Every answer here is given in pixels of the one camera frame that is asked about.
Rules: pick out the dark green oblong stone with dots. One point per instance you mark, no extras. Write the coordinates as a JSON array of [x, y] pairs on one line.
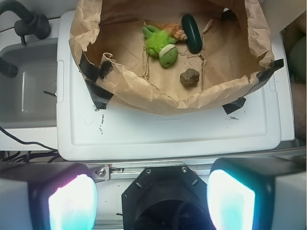
[[191, 30]]

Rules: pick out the crumpled brown paper bag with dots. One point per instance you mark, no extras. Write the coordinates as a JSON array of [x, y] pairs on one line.
[[108, 47]]

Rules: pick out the aluminium frame rail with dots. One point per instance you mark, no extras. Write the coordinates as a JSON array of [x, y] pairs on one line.
[[276, 163]]

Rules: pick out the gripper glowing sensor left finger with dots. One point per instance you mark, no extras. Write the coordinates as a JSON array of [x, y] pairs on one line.
[[62, 196]]

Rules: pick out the green plush frog toy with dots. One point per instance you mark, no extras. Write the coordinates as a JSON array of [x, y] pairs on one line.
[[159, 44]]

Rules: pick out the brown rock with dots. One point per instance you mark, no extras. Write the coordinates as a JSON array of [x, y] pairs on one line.
[[190, 78]]

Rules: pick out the grey sink basin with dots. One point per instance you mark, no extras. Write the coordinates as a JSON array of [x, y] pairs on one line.
[[28, 100]]

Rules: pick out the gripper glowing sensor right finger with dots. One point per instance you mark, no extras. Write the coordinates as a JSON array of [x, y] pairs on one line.
[[240, 193]]

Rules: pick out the orange spiral seashell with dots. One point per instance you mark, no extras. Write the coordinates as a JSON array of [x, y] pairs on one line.
[[173, 29]]

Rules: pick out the black octagonal mount plate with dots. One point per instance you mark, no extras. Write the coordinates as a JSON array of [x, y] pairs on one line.
[[161, 201]]

